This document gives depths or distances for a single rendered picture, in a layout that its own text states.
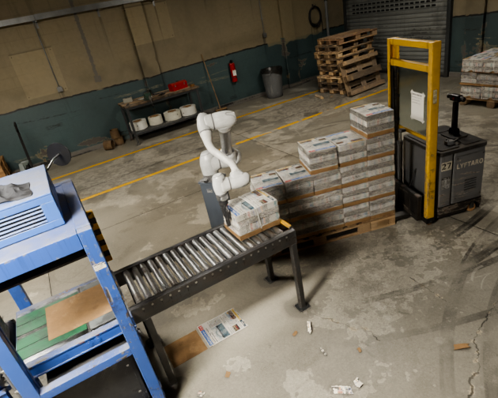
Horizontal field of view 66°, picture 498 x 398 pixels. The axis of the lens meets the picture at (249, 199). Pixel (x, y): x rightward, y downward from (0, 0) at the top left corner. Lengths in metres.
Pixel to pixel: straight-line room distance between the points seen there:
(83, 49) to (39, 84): 1.19
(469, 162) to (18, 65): 8.32
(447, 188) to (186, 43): 7.44
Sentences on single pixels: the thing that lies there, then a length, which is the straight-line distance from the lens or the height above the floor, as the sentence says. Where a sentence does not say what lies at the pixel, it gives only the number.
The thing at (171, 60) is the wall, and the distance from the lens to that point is 10.08.
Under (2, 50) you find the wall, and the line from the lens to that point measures 9.54.
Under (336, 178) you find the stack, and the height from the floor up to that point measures 0.73.
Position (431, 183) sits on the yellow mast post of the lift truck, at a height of 0.50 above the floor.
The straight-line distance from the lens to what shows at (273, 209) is 3.07.
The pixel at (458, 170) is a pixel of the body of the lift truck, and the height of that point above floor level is 0.55.
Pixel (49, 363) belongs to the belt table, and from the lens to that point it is 2.78.
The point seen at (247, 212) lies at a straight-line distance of 2.94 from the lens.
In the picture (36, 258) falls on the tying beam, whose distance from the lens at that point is 2.23.
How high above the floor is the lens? 2.44
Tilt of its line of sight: 27 degrees down
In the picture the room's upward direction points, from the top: 12 degrees counter-clockwise
